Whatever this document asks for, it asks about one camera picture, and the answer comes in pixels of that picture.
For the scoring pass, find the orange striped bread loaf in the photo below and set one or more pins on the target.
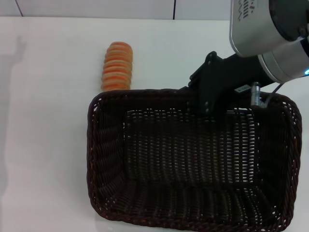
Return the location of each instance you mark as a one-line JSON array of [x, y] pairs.
[[117, 67]]

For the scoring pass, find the dark brown woven basket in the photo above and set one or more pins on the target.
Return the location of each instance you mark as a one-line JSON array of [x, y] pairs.
[[183, 159]]

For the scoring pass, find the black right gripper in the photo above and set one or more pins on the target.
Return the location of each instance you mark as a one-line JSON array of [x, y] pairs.
[[224, 75]]

